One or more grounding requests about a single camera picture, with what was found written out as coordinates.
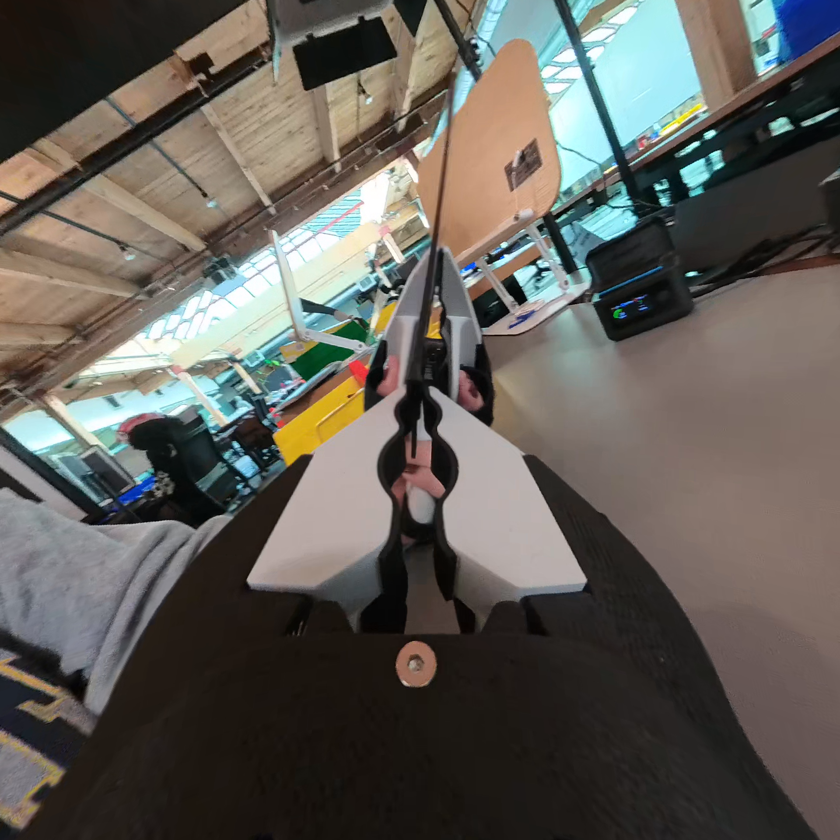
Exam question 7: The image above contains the black power box with display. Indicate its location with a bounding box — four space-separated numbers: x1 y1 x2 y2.
583 215 697 343

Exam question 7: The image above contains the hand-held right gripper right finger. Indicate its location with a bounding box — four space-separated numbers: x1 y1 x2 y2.
427 390 588 634

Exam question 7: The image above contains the black cable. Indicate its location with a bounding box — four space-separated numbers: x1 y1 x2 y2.
689 236 840 290

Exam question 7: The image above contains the black zip tie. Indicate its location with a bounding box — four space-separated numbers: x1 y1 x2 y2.
402 71 458 460

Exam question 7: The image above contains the green plastic box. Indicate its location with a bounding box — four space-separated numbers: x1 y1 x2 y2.
282 320 370 380

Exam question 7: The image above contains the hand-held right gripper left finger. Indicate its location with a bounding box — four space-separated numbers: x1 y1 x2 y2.
246 386 422 634

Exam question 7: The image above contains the wooden board stand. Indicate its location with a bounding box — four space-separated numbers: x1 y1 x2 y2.
415 38 593 337
270 228 370 361

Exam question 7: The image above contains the grey printed sweatshirt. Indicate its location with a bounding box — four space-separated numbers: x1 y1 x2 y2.
0 643 99 829

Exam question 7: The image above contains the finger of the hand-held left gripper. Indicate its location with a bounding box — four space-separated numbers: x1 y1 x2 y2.
382 248 439 398
438 248 479 404

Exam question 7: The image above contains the person's left hand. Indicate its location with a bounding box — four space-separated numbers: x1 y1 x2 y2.
382 356 487 547

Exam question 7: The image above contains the person's left forearm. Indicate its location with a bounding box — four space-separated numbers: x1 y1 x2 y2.
0 489 232 715

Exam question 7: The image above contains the yellow plastic bin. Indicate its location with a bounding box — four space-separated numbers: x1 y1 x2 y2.
271 371 370 468

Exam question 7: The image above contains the blue plastic crate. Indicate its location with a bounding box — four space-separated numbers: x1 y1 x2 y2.
769 0 840 61

